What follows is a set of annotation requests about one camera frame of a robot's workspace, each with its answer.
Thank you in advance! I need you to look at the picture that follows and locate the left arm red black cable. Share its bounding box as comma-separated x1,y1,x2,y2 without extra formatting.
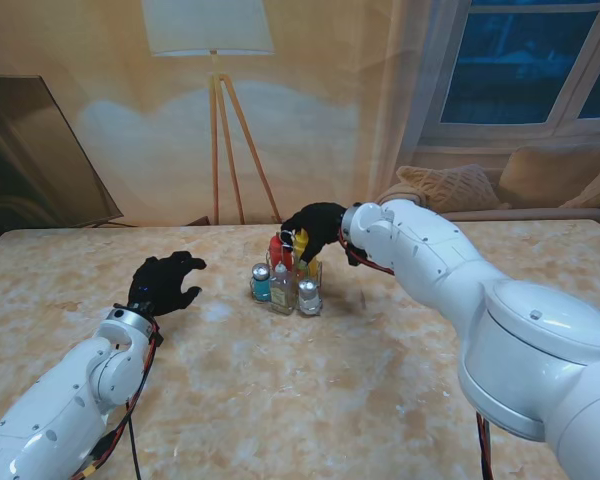
77,324,164,480

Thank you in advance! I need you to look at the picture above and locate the red ketchup squeeze bottle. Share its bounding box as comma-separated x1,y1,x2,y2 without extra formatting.
268,234,294,271

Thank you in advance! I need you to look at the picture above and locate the beige sofa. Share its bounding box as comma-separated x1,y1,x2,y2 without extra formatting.
372,147,600,224

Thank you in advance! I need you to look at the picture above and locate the teal shaker with silver cap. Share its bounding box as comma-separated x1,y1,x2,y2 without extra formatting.
250,263,273,303

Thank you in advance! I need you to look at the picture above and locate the plain tan cushion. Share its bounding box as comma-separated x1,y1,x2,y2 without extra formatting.
499,147,600,209

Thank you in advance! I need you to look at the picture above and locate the dark flat screen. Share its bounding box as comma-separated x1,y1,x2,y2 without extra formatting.
0,74,125,231

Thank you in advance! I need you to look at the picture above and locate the arm red black cable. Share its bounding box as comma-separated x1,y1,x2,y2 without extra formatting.
77,324,164,480
337,234,496,480

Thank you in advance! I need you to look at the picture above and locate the tripod floor lamp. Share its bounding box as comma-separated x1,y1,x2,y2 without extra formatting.
142,0,284,226

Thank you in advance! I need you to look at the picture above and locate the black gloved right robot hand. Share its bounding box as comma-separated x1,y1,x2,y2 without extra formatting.
278,201,349,265

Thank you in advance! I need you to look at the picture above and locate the chrome wire condiment rack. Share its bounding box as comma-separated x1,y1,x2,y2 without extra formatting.
249,228,325,317

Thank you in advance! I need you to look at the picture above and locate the clear olive oil bottle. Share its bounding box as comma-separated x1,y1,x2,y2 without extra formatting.
268,263,295,316

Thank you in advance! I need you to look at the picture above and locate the right arm red black cable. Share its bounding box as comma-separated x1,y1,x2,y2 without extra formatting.
337,234,496,480

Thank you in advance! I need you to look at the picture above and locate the yellow mustard squeeze bottle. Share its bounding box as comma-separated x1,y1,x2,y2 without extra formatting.
292,228,320,279

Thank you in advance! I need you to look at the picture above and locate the knitted beige cushion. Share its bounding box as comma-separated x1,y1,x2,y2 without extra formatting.
396,164,511,214

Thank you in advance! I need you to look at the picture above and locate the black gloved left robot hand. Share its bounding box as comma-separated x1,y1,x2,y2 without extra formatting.
127,250,208,317

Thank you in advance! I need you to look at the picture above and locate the white shaker with silver cap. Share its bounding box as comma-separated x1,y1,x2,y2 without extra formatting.
297,279,324,316

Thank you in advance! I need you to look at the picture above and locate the white framed window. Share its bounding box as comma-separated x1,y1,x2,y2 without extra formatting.
414,0,600,151

